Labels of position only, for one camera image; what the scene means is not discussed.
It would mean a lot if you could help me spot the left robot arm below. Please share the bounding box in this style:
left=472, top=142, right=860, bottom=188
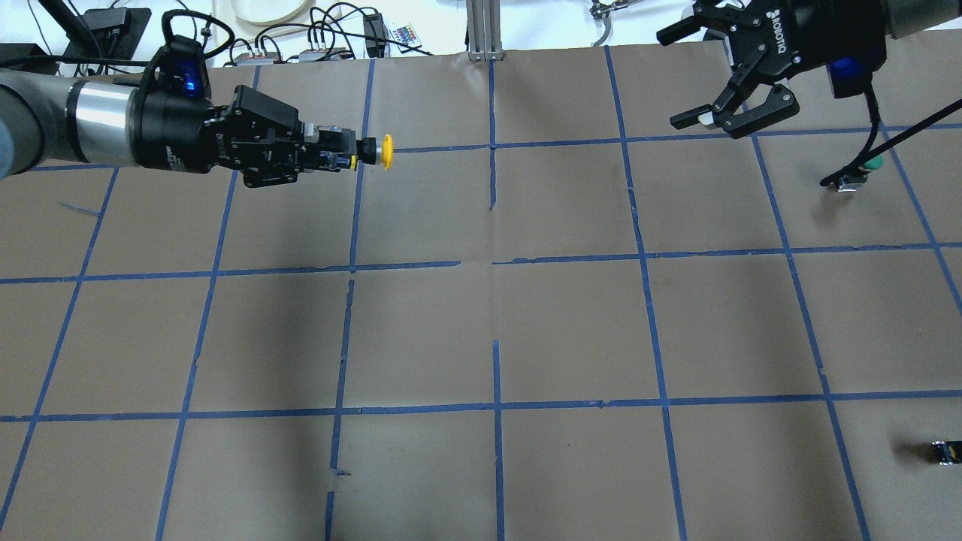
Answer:
left=2, top=69, right=392, bottom=188

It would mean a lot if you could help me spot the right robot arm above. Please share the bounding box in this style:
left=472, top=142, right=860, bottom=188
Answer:
left=656, top=1, right=960, bottom=138

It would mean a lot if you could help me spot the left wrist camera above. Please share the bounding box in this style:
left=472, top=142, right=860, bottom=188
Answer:
left=141, top=9, right=236, bottom=101

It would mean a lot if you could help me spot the black power adapter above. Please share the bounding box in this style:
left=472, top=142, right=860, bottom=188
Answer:
left=363, top=11, right=388, bottom=59

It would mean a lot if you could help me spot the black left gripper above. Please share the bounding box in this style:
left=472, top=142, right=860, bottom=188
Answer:
left=132, top=85, right=358, bottom=187

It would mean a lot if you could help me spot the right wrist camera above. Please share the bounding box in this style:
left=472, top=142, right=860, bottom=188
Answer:
left=827, top=49, right=887, bottom=99

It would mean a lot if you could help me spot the white round plate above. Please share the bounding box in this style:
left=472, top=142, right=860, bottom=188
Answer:
left=228, top=0, right=313, bottom=27

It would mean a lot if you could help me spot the green push button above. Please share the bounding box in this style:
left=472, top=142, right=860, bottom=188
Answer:
left=829, top=156, right=885, bottom=194

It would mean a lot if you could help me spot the aluminium frame post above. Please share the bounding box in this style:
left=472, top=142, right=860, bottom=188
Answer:
left=466, top=0, right=504, bottom=62

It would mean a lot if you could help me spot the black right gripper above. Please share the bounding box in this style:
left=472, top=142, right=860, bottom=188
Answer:
left=657, top=1, right=886, bottom=138

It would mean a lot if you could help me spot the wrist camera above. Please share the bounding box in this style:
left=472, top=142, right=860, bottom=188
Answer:
left=141, top=9, right=236, bottom=101
left=827, top=49, right=887, bottom=99

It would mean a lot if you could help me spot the yellow push button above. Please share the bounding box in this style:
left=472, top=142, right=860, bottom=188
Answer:
left=320, top=134, right=395, bottom=169

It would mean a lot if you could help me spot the small black switch block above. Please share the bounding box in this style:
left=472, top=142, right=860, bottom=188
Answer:
left=929, top=440, right=962, bottom=466

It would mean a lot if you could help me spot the colourful remote control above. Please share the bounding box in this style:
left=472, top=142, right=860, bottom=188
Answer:
left=391, top=23, right=423, bottom=50

